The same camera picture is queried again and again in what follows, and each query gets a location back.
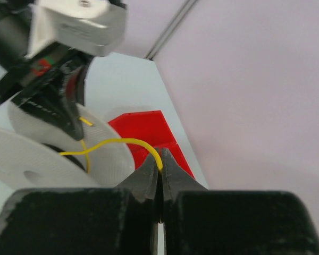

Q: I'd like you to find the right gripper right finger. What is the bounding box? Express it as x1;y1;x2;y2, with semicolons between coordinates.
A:
161;149;319;254

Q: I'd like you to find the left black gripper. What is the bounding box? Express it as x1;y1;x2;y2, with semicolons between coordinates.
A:
0;45;93;141

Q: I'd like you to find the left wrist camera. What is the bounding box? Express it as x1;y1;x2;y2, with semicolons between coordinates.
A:
26;0;128;58

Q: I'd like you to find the left aluminium frame post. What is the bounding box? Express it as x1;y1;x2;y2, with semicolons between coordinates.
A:
145;0;199;61

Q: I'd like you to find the yellow cable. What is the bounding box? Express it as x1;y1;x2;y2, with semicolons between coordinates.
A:
58;116;164;175

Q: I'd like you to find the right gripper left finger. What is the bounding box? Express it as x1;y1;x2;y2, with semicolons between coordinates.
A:
0;156;158;254

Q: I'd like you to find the red two-compartment bin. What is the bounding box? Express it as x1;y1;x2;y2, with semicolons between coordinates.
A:
108;110;194;177

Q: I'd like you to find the white plastic spool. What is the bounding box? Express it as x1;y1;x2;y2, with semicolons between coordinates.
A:
0;103;136;189

